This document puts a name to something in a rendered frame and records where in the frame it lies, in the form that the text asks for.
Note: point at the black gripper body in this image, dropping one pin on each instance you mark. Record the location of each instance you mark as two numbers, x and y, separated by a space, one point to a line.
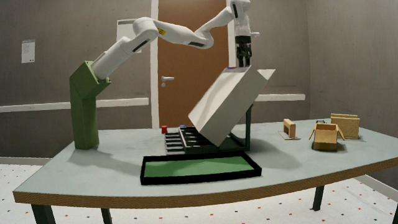
242 40

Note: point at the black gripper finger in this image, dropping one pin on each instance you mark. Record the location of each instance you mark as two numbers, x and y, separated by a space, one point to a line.
240 57
246 54

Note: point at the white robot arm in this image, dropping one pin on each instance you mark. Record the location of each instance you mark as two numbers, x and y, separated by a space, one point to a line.
147 30

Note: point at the red plug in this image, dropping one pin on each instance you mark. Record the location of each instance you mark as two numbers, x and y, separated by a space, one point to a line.
164 129

